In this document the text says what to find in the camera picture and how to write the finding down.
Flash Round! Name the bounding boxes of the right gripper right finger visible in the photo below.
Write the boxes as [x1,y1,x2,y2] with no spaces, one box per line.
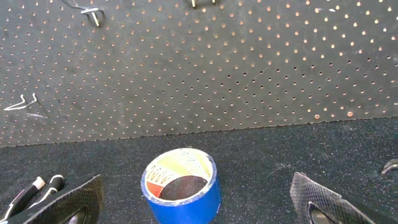
[289,171,398,224]

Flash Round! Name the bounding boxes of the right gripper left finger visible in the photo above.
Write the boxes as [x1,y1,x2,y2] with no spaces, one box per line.
[0,174,106,224]

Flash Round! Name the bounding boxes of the black and white pliers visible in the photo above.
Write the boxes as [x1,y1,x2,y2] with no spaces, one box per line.
[0,174,65,222]

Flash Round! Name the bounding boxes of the roll of blue tape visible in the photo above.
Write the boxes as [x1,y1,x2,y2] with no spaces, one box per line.
[140,147,223,224]

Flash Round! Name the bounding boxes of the black pegboard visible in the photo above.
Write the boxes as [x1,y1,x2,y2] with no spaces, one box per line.
[0,0,398,148]

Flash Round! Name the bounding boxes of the hammer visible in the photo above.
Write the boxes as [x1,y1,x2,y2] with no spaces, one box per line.
[381,158,398,175]

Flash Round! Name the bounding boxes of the metal hook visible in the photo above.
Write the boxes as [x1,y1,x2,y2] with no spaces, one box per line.
[188,0,218,9]
[62,0,105,28]
[3,93,39,112]

